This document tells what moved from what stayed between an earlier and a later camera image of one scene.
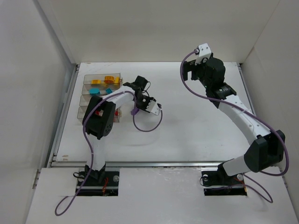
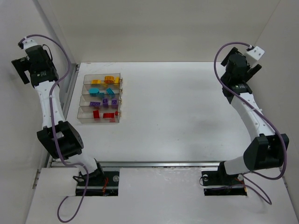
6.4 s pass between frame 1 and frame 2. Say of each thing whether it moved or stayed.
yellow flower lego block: stayed
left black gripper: moved
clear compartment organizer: stayed
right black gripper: moved
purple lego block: moved
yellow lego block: stayed
